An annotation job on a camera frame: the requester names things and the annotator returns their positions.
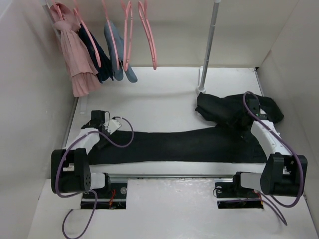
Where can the empty pink hanger left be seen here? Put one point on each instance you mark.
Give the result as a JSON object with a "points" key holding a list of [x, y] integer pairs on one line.
{"points": [[128, 32]]}

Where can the black trousers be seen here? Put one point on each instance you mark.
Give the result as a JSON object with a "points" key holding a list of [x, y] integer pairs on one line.
{"points": [[214, 144]]}

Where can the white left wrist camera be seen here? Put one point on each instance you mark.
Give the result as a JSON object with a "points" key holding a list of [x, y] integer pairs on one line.
{"points": [[112, 125]]}

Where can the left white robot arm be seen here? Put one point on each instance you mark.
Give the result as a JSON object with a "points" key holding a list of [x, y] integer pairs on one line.
{"points": [[70, 171]]}

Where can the pink pleated garment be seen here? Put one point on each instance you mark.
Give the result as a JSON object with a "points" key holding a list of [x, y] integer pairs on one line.
{"points": [[79, 65]]}

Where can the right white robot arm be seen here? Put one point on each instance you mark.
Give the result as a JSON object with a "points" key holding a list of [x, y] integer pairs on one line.
{"points": [[284, 173]]}

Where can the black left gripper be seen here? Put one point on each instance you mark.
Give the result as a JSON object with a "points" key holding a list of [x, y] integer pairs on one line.
{"points": [[105, 131]]}

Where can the light blue denim garment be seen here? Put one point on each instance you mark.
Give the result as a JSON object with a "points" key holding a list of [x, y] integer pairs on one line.
{"points": [[118, 74]]}

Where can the empty pink hanger right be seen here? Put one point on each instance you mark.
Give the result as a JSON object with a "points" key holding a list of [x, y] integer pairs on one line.
{"points": [[142, 8]]}

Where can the pink hanger with denim garment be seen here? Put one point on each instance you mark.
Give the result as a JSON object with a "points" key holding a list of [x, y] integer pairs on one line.
{"points": [[111, 33]]}

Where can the empty pink hanger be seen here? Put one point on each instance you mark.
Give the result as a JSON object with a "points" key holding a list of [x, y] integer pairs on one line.
{"points": [[128, 32], [142, 8]]}

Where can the grey metal rack pole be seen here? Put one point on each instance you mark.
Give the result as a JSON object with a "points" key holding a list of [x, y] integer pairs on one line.
{"points": [[210, 39]]}

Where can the metal rail at table front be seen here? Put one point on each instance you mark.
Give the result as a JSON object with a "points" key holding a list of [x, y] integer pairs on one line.
{"points": [[168, 176]]}

